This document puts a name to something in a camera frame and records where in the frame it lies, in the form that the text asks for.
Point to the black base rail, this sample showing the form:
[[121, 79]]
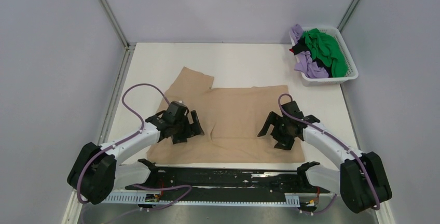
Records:
[[233, 184]]

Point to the black garment in basket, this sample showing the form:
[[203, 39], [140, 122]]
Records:
[[307, 65]]

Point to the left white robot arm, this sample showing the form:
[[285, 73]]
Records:
[[113, 157]]

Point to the left corner metal post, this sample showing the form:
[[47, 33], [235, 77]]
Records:
[[114, 22]]

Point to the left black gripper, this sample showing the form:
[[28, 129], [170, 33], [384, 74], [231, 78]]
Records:
[[194, 129]]

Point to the beige t shirt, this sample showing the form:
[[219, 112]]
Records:
[[231, 119]]

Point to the green t shirt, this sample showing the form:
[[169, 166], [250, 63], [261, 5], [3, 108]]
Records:
[[327, 49]]

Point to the corner metal post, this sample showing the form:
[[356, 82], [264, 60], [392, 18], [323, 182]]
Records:
[[114, 22], [348, 14]]

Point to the aluminium frame rail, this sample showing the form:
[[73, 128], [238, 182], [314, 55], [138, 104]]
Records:
[[96, 185]]

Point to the right corner metal post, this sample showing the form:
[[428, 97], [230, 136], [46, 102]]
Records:
[[348, 14]]

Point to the white plastic laundry basket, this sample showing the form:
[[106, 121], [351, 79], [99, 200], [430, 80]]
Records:
[[352, 72]]

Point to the white slotted cable duct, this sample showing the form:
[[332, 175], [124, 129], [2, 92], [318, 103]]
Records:
[[147, 199]]

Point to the lavender t shirt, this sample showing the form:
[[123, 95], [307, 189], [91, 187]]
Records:
[[296, 33]]

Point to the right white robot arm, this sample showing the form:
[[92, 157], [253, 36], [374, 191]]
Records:
[[343, 164]]

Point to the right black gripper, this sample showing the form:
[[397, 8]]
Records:
[[285, 143]]

